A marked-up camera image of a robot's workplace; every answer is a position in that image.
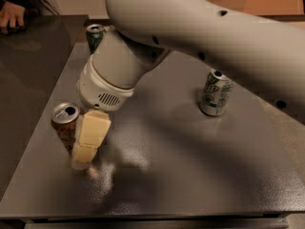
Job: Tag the person's grey trousers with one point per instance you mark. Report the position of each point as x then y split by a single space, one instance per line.
42 7

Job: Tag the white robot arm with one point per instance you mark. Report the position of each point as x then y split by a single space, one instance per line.
264 56

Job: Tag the green soda can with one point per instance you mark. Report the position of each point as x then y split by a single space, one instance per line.
94 35

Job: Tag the orange soda can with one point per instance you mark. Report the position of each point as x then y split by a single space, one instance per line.
63 121

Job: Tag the person's hand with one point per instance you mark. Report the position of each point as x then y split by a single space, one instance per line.
11 17

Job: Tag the silver green 7up can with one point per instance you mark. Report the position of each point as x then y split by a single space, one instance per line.
216 93

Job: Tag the dark side table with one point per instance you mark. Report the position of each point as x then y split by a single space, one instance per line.
31 61

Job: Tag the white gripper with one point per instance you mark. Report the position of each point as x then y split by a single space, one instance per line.
101 91

